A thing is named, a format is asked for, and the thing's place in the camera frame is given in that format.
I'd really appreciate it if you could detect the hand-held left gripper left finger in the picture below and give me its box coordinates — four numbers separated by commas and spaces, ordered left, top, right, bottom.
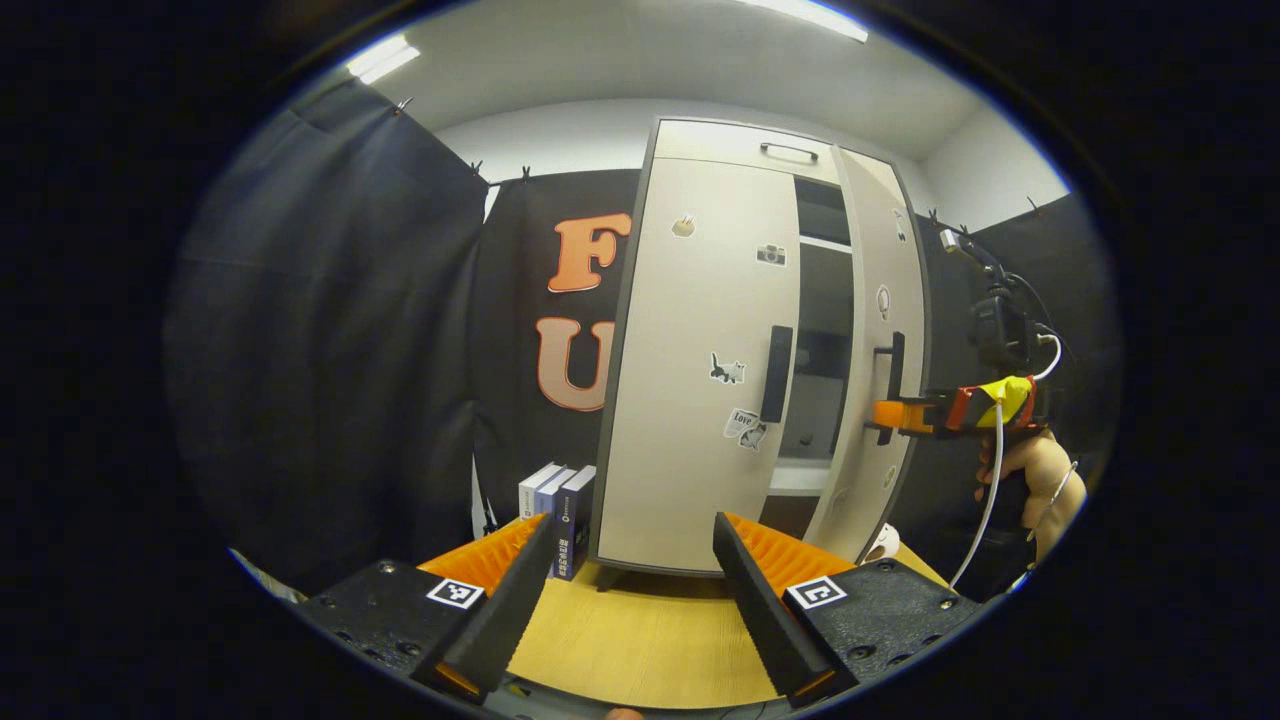
295, 512, 558, 706

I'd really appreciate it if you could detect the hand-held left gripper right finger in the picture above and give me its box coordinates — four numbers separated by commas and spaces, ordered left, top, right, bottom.
712, 511, 986, 709

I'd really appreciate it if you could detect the beige cabinet door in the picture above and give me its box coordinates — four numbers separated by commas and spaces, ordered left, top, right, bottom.
805, 145, 931, 564
593, 155, 801, 576

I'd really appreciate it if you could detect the beige double-door shoe cabinet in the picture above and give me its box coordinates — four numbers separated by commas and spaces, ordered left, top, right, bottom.
588, 117, 931, 581

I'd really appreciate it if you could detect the dark blue book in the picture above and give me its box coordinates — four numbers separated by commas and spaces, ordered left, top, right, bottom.
552, 465, 598, 582

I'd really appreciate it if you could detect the white book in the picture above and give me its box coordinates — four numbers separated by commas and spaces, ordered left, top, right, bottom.
518, 462, 566, 522

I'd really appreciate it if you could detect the grey-blue book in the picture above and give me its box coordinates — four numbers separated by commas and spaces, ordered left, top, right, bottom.
533, 466, 580, 523

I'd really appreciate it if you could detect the black backdrop cloth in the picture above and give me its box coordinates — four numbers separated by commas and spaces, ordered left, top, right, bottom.
165, 78, 1116, 601

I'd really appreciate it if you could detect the ceiling light panel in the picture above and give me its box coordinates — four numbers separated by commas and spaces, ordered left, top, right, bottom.
345, 34, 422, 85
738, 0, 870, 44

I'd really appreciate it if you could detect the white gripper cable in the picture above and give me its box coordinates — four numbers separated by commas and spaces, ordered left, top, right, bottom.
947, 335, 1064, 590

